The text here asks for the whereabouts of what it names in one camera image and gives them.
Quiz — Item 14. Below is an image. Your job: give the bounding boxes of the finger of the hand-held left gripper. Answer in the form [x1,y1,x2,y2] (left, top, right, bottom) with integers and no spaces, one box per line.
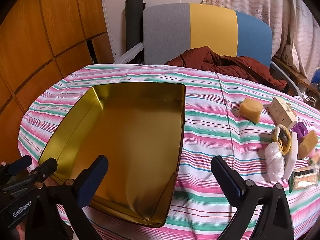
[15,157,58,190]
[0,156,32,178]

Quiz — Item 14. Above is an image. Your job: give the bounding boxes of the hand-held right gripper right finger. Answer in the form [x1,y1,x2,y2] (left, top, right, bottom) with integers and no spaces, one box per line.
[211,156,294,240]

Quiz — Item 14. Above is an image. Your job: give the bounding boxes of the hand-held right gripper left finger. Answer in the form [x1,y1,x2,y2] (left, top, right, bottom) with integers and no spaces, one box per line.
[25,155,109,240]

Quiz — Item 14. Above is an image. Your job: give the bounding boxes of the gold metal tin box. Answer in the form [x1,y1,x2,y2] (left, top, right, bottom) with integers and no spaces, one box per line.
[39,82,187,229]

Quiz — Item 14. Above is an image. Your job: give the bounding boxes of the yellow sponge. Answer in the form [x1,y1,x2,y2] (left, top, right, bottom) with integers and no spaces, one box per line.
[298,130,319,160]
[239,98,263,125]

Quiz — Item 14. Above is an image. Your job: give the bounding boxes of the purple snack packet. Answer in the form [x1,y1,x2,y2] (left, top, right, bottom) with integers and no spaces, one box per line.
[290,121,308,139]

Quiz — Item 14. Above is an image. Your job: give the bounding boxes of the pink green striped bedsheet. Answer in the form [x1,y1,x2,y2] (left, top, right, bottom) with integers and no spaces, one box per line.
[19,64,320,240]

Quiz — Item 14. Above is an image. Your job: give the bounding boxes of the clear crumpled plastic bag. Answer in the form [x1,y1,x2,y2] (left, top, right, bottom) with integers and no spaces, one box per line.
[264,142,285,182]

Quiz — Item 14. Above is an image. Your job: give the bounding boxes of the white flat oval item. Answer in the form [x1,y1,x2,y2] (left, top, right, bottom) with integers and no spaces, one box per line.
[284,132,299,179]

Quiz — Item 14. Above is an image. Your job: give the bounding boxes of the clear green-ended snack packet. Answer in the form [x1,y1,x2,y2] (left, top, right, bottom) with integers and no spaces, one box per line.
[288,164,320,193]

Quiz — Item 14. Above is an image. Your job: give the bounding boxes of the beige cardboard box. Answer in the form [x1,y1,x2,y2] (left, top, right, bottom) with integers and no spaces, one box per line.
[266,97,298,130]

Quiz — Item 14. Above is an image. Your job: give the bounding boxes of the rust brown jacket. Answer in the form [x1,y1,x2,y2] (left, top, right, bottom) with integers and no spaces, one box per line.
[165,46,287,90]

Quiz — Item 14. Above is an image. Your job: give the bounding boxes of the wooden desk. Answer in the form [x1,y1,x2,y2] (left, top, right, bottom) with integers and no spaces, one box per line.
[271,55,320,98]

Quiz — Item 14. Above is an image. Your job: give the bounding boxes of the wooden wardrobe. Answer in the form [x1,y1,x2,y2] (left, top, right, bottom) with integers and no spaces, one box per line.
[0,0,118,165]

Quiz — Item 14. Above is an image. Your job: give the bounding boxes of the black rolled mat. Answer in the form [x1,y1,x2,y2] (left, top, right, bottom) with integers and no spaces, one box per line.
[125,0,146,64]

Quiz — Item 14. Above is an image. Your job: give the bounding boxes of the grey yellow blue chair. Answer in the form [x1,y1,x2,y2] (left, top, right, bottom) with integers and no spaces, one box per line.
[114,3,304,97]

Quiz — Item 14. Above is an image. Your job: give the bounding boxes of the yellow braided ring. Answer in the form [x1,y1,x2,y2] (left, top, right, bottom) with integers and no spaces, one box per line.
[271,124,293,155]

